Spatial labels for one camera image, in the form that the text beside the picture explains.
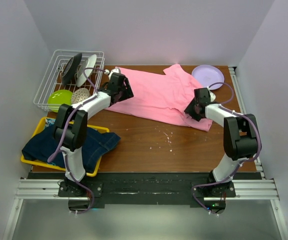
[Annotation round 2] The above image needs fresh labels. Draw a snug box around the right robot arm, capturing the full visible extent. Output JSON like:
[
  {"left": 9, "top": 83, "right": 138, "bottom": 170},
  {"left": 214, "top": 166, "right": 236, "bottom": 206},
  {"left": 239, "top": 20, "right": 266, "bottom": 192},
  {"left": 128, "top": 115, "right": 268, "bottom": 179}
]
[{"left": 184, "top": 88, "right": 261, "bottom": 197}]

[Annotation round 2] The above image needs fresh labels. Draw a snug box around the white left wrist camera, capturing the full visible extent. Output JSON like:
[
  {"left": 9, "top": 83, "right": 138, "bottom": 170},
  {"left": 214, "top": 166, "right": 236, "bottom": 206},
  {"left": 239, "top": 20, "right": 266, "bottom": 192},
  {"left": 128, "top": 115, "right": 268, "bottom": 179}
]
[{"left": 104, "top": 67, "right": 121, "bottom": 78}]

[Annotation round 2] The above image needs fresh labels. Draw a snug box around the white wire dish rack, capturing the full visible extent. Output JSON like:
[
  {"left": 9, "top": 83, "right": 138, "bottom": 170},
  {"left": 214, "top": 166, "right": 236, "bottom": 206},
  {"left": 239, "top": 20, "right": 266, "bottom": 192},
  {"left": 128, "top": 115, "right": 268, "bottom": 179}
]
[{"left": 34, "top": 49, "right": 105, "bottom": 112}]

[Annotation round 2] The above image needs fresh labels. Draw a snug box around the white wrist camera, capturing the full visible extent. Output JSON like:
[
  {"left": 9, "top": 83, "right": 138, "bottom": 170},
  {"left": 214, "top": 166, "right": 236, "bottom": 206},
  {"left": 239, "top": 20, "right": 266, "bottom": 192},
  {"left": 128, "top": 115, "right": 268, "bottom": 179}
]
[
  {"left": 208, "top": 90, "right": 216, "bottom": 102},
  {"left": 104, "top": 67, "right": 121, "bottom": 78}
]

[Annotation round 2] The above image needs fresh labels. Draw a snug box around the blue patterned cloth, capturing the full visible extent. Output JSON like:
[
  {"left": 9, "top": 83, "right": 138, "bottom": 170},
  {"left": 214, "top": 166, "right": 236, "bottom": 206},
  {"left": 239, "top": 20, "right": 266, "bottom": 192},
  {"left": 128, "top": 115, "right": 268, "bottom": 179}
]
[{"left": 46, "top": 118, "right": 55, "bottom": 126}]

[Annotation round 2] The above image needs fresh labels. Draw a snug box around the lilac plastic plate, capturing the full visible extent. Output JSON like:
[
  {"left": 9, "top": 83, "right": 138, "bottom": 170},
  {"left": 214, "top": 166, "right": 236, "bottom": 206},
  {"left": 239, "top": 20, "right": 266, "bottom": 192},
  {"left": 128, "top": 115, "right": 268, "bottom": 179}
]
[{"left": 191, "top": 65, "right": 224, "bottom": 90}]

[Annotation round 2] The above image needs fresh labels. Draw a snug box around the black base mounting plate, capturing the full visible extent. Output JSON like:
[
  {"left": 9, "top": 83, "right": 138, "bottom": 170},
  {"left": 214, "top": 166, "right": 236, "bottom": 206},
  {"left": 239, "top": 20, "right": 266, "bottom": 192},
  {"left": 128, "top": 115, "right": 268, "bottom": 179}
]
[{"left": 58, "top": 172, "right": 235, "bottom": 209}]

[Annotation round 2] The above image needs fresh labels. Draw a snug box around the patterned ceramic cup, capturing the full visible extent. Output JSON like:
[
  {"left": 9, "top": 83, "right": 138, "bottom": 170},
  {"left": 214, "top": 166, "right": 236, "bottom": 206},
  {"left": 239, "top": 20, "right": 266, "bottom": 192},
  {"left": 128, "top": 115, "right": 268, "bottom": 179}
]
[{"left": 71, "top": 88, "right": 90, "bottom": 105}]

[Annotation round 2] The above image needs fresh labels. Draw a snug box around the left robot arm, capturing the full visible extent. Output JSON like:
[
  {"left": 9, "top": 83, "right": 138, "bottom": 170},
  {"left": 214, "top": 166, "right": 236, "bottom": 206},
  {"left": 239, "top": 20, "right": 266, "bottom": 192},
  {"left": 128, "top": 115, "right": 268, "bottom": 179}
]
[{"left": 47, "top": 67, "right": 134, "bottom": 196}]

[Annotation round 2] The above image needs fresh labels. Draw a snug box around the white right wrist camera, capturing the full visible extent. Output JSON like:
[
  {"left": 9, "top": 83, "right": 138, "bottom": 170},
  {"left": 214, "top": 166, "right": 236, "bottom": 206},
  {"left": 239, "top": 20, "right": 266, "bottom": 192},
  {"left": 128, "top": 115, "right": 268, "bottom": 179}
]
[{"left": 208, "top": 90, "right": 216, "bottom": 102}]

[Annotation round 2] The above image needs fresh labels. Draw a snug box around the white plate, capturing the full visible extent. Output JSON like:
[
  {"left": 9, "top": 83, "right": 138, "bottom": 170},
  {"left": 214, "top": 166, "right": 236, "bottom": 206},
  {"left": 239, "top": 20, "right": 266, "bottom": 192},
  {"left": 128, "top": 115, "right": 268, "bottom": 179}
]
[{"left": 76, "top": 54, "right": 97, "bottom": 87}]

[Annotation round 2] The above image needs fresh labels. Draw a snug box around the green plastic bowl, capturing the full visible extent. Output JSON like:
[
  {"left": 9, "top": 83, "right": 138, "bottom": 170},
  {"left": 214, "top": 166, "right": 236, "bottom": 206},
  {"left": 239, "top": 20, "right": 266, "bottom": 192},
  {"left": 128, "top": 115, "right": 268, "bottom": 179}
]
[{"left": 47, "top": 89, "right": 73, "bottom": 113}]

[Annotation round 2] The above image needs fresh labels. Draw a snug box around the pink t-shirt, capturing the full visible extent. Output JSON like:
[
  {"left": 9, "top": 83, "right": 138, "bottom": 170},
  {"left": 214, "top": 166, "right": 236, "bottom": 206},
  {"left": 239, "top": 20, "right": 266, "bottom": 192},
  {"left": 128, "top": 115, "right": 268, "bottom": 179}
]
[{"left": 107, "top": 64, "right": 212, "bottom": 132}]

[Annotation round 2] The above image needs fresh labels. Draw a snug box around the aluminium frame rail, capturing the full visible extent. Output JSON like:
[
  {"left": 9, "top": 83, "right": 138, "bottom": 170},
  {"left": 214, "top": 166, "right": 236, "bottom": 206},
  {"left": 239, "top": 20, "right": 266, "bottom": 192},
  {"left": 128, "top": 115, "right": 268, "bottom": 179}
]
[{"left": 2, "top": 178, "right": 288, "bottom": 240}]

